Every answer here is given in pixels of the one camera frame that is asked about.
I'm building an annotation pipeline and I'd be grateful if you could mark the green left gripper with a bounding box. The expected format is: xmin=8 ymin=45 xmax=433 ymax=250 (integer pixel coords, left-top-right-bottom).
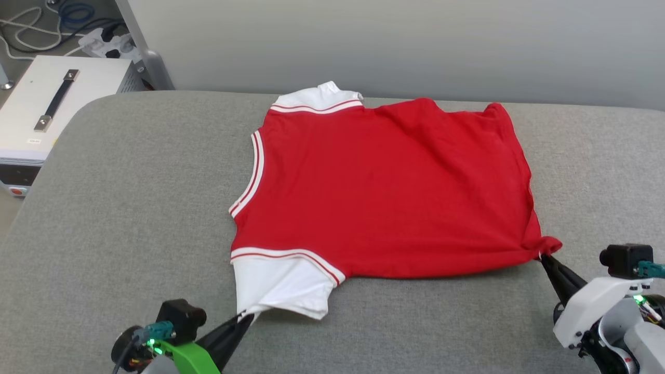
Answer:
xmin=155 ymin=313 xmax=255 ymax=374

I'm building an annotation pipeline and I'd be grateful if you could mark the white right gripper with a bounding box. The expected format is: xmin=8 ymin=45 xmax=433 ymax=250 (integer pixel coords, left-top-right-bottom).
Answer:
xmin=540 ymin=253 xmax=653 ymax=348

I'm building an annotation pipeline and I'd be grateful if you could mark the red and white jersey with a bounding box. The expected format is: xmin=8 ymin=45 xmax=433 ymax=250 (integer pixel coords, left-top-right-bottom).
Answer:
xmin=229 ymin=81 xmax=563 ymax=320

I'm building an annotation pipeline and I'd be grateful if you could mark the white equipment box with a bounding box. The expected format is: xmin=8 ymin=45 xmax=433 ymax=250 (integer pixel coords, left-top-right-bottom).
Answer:
xmin=0 ymin=55 xmax=144 ymax=198

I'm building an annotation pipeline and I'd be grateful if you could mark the white power strip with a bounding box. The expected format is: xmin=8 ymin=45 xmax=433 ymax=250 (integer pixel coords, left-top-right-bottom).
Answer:
xmin=77 ymin=27 xmax=142 ymax=61

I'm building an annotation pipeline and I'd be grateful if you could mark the left camera cable teal plug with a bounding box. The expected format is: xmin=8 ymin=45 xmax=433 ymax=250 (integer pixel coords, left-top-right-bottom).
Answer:
xmin=111 ymin=320 xmax=175 ymax=374

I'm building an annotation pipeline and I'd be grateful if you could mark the camera cable teal plug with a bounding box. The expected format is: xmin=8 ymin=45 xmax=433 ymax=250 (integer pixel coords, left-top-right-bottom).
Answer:
xmin=111 ymin=320 xmax=175 ymax=374
xmin=634 ymin=261 xmax=665 ymax=279

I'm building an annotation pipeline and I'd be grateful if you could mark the right camera cable teal plug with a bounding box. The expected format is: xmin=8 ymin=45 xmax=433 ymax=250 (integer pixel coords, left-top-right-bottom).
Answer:
xmin=634 ymin=261 xmax=665 ymax=279

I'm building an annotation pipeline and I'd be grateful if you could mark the grey partition post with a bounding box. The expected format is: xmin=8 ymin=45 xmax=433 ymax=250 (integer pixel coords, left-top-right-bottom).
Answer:
xmin=115 ymin=0 xmax=175 ymax=92

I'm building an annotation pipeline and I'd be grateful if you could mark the black box handle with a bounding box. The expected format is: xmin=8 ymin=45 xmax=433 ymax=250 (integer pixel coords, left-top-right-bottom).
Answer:
xmin=33 ymin=69 xmax=81 ymax=132

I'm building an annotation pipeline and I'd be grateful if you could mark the black floor cable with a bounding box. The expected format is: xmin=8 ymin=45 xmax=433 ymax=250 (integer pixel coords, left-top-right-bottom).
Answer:
xmin=9 ymin=18 xmax=121 ymax=54

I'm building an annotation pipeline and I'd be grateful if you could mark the white cable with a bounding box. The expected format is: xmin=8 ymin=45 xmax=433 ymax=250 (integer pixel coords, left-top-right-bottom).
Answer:
xmin=0 ymin=5 xmax=85 ymax=61

